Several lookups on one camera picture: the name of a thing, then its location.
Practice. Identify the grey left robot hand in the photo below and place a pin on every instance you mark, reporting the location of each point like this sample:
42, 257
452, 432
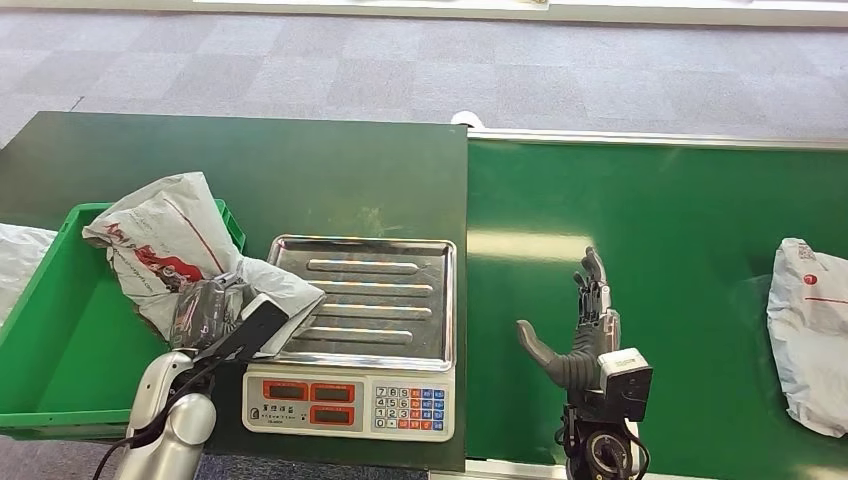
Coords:
205, 314

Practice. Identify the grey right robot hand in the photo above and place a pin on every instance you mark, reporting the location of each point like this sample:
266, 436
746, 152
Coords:
583, 368

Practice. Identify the white red-printed courier package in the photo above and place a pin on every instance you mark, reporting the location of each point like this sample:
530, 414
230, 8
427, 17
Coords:
172, 232

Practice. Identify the white courier package red dot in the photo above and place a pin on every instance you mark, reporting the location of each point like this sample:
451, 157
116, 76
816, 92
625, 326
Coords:
811, 344

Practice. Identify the white round conveyor end cap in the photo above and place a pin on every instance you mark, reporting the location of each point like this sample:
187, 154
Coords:
468, 119

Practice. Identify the green plastic crate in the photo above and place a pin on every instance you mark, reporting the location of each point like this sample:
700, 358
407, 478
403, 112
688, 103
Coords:
73, 358

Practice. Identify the white electronic weighing scale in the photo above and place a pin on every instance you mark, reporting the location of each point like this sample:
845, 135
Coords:
371, 305

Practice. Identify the crumpled white plastic bag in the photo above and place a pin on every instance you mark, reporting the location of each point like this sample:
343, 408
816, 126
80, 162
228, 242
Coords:
20, 262

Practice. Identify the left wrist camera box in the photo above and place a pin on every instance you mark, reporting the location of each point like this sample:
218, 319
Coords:
255, 328

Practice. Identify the silver conveyor side rail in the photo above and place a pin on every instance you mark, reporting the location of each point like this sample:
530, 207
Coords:
503, 472
662, 139

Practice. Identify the white wall baseboard strip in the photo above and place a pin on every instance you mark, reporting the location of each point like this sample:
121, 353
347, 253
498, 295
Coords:
662, 13

